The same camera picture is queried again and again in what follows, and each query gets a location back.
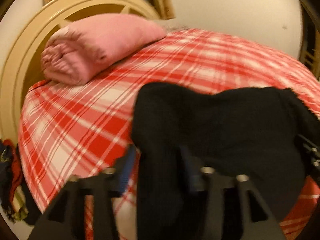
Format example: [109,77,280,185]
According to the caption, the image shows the black pants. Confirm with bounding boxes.
[131,82,319,239]

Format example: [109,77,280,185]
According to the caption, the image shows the pile of colourful clothes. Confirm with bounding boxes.
[1,139,41,226]

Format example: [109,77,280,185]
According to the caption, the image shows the red plaid bed sheet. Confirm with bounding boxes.
[17,28,320,240]

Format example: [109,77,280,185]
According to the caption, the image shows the brown wooden door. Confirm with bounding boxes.
[299,7,319,80]

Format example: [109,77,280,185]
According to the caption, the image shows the cream wooden headboard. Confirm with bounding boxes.
[1,0,159,143]

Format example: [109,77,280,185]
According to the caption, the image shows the folded pink blanket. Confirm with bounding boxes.
[41,13,167,85]

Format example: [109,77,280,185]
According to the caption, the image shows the striped grey pillow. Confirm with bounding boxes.
[163,25,189,33]

